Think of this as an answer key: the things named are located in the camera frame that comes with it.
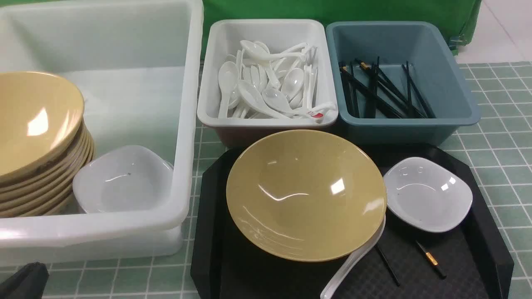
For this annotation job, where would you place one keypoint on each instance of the large translucent white bin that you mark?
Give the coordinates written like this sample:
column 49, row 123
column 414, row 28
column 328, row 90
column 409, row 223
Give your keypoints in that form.
column 136, row 63

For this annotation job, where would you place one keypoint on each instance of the white soup spoon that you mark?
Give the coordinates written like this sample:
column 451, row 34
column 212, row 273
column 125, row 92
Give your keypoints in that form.
column 350, row 262

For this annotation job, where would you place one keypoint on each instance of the green cloth backdrop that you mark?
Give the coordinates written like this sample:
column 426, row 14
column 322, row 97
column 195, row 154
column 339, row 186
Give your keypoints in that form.
column 454, row 18

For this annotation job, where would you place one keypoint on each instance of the black serving tray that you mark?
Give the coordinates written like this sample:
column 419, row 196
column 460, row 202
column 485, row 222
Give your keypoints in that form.
column 474, row 256

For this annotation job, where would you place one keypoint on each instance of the white square dish in bin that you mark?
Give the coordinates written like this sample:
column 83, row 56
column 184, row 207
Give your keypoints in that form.
column 129, row 178

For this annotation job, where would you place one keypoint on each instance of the blue-grey chopstick tray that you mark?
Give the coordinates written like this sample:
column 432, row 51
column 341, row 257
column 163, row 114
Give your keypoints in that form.
column 436, row 74

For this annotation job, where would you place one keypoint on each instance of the stack of yellow bowls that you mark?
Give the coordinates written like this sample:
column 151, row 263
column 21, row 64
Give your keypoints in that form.
column 44, row 142

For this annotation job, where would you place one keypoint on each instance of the white spoon tray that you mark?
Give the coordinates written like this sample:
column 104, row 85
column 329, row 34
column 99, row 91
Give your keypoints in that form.
column 263, row 38

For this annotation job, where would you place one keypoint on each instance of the pile of black chopsticks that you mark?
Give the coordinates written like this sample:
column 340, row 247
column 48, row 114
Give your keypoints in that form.
column 369, row 92

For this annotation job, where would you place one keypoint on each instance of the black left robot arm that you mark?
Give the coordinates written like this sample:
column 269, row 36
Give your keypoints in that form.
column 27, row 283

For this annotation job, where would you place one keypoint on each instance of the black chopstick gold band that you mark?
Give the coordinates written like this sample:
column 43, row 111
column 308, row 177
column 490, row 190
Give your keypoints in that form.
column 434, row 263

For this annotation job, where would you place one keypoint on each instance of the yellow noodle bowl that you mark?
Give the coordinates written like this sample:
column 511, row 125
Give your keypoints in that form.
column 306, row 195

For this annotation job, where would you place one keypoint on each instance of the white square dish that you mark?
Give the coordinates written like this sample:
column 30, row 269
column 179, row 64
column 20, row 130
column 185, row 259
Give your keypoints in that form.
column 129, row 178
column 426, row 195

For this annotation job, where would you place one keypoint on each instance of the pile of white spoons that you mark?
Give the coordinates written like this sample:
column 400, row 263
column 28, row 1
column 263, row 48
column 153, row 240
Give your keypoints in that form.
column 281, row 88

